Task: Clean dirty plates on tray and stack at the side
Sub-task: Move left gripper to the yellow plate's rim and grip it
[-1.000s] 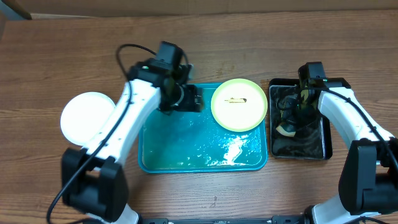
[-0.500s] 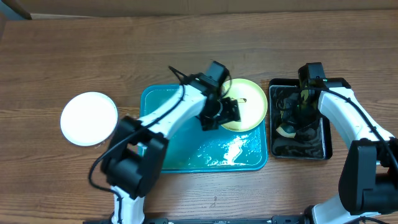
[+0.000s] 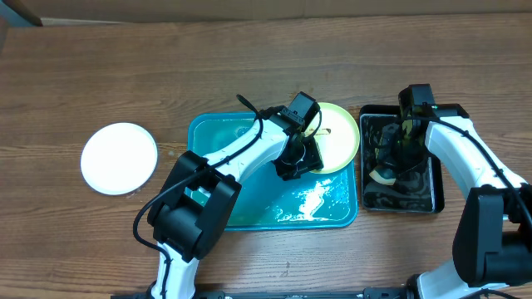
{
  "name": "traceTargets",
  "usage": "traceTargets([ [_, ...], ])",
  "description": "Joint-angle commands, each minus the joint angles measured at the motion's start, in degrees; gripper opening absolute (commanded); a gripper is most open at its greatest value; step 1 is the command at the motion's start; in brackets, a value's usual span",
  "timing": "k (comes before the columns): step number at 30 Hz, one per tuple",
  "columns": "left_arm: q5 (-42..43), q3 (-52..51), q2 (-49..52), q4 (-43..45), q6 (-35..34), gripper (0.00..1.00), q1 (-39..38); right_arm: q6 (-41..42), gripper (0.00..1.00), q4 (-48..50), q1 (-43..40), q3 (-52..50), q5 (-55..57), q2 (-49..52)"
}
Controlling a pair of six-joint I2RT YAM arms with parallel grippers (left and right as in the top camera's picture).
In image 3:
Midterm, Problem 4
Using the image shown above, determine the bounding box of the white plate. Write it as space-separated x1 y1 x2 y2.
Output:
80 122 158 195

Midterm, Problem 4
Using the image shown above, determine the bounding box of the yellow green sponge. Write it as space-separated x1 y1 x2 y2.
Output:
368 124 398 187

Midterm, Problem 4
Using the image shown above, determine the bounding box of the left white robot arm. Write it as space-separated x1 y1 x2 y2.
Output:
133 104 323 298

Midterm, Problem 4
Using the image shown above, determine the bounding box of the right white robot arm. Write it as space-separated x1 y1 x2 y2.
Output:
401 103 531 298

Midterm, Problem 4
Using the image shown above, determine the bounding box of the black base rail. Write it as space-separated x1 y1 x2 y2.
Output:
111 286 416 299

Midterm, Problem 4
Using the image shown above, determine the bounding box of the teal plastic tray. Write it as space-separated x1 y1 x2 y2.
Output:
188 112 358 231

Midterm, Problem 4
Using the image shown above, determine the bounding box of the yellow-green rimmed plate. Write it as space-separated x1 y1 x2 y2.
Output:
305 102 360 174

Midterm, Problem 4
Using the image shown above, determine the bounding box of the black water tray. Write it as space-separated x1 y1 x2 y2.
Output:
359 105 445 213

